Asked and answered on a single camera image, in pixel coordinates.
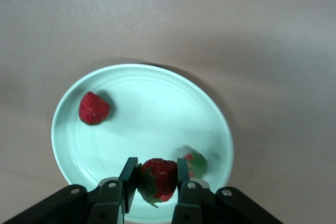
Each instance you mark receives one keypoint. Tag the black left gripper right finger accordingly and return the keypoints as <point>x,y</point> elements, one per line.
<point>191,203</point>

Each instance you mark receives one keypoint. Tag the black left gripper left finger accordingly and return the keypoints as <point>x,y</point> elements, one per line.
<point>105,203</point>

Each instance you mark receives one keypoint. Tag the light green round plate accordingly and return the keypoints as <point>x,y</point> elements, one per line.
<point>147,119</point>

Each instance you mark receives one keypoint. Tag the red strawberry with green leaves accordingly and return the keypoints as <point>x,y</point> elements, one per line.
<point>198,165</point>
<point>93,108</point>
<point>162,176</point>

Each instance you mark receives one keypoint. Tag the brown table cloth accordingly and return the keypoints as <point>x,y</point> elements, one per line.
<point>168,11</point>

